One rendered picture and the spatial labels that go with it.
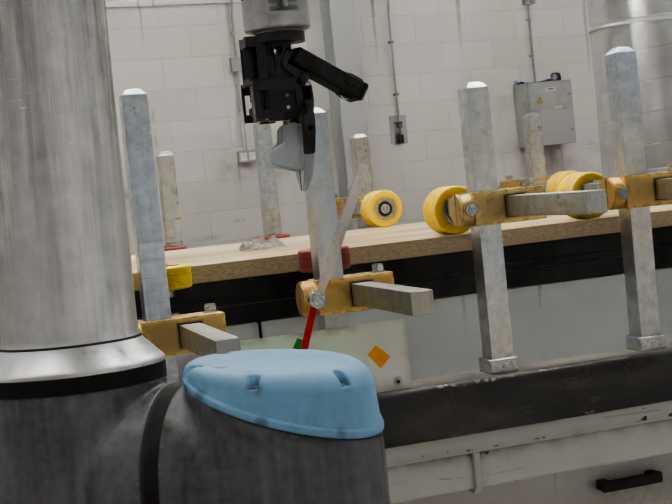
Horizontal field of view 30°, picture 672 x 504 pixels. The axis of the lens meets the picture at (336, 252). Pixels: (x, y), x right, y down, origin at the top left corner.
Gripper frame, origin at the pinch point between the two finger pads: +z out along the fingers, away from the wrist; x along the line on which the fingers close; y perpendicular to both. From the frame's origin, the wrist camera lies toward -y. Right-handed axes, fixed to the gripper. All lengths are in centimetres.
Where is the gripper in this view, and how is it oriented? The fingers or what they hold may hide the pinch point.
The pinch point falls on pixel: (308, 181)
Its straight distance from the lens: 170.0
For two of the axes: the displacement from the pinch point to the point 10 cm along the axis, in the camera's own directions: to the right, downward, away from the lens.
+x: 3.0, 0.2, -9.6
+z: 1.0, 9.9, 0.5
